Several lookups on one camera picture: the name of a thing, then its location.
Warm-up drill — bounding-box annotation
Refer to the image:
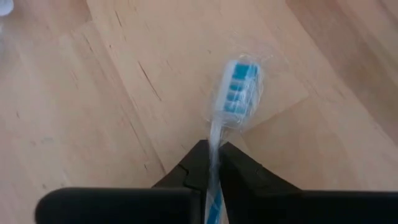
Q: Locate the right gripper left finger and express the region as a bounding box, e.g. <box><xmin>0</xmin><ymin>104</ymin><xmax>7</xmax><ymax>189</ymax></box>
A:
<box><xmin>35</xmin><ymin>139</ymin><xmax>210</xmax><ymax>224</ymax></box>

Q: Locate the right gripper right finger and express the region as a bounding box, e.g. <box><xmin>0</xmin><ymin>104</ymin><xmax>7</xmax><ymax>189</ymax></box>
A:
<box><xmin>220</xmin><ymin>141</ymin><xmax>398</xmax><ymax>224</ymax></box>

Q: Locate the blue toothbrush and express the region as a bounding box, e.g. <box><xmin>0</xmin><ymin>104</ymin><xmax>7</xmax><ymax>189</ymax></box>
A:
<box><xmin>203</xmin><ymin>54</ymin><xmax>265</xmax><ymax>224</ymax></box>

